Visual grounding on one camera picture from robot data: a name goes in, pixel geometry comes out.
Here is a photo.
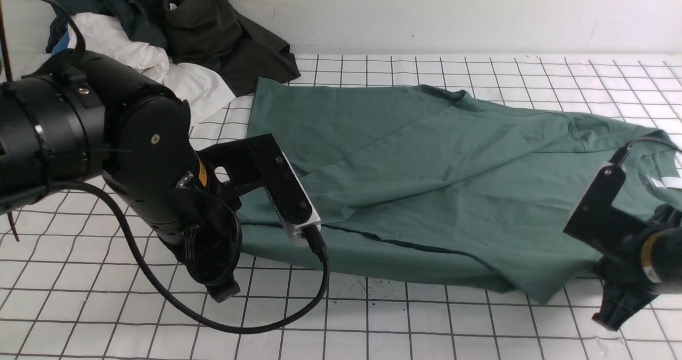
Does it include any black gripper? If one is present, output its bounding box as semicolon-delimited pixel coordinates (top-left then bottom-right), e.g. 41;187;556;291
591;204;680;332
104;91;241;302

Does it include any green long-sleeved shirt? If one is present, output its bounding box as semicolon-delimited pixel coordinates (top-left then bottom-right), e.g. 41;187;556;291
247;78;680;304

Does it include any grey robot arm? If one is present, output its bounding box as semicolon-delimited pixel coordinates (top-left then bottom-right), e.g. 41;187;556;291
2;50;680;334

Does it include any white shirt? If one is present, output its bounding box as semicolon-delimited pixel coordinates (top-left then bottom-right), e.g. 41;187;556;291
72;13;236;126

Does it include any dark olive shirt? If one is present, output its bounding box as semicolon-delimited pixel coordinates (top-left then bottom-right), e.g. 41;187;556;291
143;0;301;96

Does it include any dark teal shirt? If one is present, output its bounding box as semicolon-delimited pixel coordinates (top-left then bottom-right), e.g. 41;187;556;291
45;0;168;52

